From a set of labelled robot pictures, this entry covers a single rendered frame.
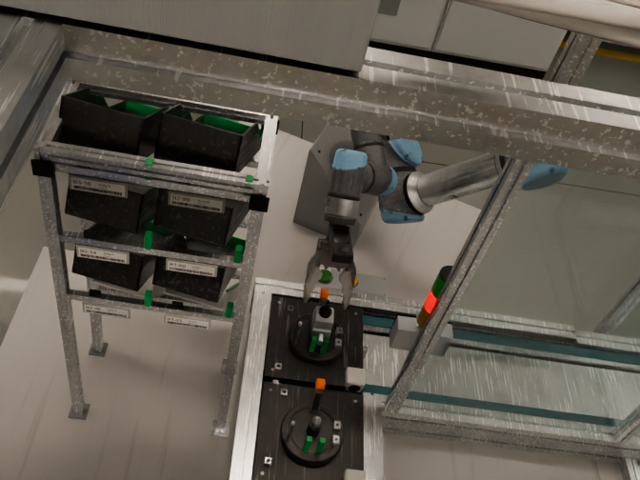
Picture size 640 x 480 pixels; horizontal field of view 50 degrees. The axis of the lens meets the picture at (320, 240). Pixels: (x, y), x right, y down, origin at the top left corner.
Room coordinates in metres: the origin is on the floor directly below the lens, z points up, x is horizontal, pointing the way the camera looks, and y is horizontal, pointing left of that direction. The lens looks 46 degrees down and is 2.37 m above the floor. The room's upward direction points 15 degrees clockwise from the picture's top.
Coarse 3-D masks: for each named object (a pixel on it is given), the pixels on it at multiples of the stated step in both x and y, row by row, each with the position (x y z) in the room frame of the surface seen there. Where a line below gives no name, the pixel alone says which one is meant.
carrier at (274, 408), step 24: (264, 384) 0.84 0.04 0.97; (264, 408) 0.79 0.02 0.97; (288, 408) 0.80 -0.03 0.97; (336, 408) 0.84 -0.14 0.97; (360, 408) 0.85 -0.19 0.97; (264, 432) 0.73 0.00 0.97; (288, 432) 0.71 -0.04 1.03; (312, 432) 0.74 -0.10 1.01; (336, 432) 0.76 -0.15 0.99; (360, 432) 0.79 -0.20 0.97; (264, 456) 0.67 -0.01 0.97; (288, 456) 0.69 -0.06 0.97; (312, 456) 0.69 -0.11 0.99; (336, 456) 0.72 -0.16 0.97; (360, 456) 0.73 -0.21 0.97
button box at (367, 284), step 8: (336, 272) 1.25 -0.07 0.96; (336, 280) 1.22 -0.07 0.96; (360, 280) 1.24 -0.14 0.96; (368, 280) 1.25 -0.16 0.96; (376, 280) 1.26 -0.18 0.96; (384, 280) 1.27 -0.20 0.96; (336, 288) 1.19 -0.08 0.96; (360, 288) 1.22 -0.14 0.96; (368, 288) 1.22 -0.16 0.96; (376, 288) 1.23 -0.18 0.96; (384, 288) 1.24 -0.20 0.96
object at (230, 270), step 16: (176, 240) 0.91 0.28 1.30; (192, 240) 1.01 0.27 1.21; (240, 240) 1.04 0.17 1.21; (160, 256) 0.81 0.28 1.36; (160, 272) 0.80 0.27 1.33; (176, 272) 0.80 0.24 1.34; (224, 272) 0.81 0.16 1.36; (176, 288) 0.79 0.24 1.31; (192, 288) 0.79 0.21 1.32; (208, 288) 0.80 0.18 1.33; (224, 288) 0.83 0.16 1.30
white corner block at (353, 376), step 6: (348, 372) 0.92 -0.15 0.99; (354, 372) 0.93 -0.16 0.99; (360, 372) 0.93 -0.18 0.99; (348, 378) 0.91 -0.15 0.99; (354, 378) 0.91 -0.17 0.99; (360, 378) 0.92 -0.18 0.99; (348, 384) 0.90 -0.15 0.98; (354, 384) 0.90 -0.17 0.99; (360, 384) 0.90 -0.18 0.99; (354, 390) 0.90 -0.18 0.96; (360, 390) 0.90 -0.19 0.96
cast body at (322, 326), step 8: (320, 312) 0.99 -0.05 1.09; (328, 312) 1.00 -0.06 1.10; (312, 320) 1.00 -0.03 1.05; (320, 320) 0.98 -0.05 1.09; (328, 320) 0.98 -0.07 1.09; (312, 328) 0.98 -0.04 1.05; (320, 328) 0.98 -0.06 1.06; (328, 328) 0.98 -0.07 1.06; (320, 336) 0.96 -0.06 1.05; (328, 336) 0.97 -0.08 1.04; (320, 344) 0.95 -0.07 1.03
